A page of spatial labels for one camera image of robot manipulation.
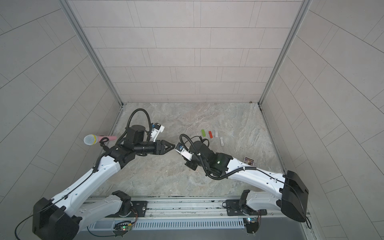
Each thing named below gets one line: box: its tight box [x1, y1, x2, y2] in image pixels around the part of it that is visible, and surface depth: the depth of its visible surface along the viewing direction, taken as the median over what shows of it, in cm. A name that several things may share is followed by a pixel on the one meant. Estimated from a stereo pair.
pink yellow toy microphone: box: [83, 134, 117, 146], surface depth 69 cm
